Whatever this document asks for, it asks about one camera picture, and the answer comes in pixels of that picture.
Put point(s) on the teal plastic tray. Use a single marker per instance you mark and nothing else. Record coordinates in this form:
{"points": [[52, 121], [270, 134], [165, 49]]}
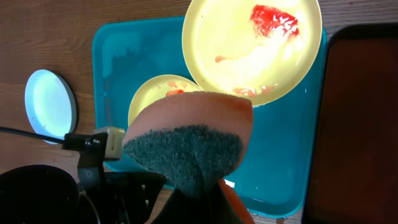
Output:
{"points": [[272, 180]]}

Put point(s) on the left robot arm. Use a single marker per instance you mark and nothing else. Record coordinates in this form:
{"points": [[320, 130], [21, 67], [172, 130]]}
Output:
{"points": [[47, 194]]}

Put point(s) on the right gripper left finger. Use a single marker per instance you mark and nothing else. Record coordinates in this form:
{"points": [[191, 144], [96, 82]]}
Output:
{"points": [[181, 209]]}

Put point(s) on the black tray with red water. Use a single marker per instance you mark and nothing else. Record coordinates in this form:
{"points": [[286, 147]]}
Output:
{"points": [[353, 177]]}

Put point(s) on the light blue plate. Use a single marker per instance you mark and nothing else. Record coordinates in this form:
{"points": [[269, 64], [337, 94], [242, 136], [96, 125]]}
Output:
{"points": [[50, 106]]}

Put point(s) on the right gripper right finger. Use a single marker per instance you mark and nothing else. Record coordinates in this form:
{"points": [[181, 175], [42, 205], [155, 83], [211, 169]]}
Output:
{"points": [[236, 211]]}

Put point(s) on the yellow-green plate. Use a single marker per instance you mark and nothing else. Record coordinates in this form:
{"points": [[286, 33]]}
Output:
{"points": [[259, 50], [157, 88]]}

